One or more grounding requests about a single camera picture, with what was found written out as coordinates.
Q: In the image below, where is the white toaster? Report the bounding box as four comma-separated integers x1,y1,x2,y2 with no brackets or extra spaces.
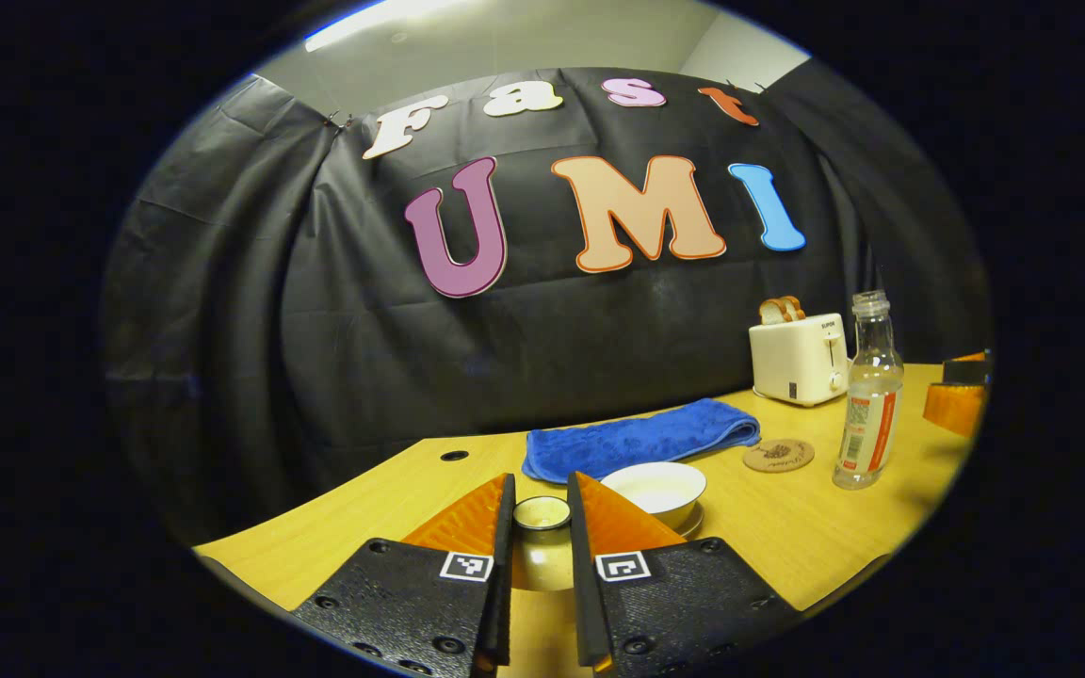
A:
749,313,850,408

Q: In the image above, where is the cream teacup lid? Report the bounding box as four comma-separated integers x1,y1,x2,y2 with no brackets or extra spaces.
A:
510,495,575,592

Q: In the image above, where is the black backdrop cloth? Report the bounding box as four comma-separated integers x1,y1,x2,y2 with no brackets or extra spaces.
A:
100,58,991,547

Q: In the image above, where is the clear water bottle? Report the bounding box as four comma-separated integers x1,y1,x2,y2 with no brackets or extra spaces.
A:
832,290,905,491

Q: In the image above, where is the blue towel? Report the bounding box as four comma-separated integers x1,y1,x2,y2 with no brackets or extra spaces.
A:
522,397,762,485

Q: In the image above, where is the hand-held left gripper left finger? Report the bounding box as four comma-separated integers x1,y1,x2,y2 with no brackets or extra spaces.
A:
290,473,517,678

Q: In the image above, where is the round cork coaster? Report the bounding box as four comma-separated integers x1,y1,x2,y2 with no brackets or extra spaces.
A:
743,438,816,474

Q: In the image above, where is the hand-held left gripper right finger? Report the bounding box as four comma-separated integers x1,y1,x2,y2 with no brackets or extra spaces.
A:
567,471,802,677

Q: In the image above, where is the cream teacup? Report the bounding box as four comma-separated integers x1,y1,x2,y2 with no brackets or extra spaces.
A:
601,461,708,530

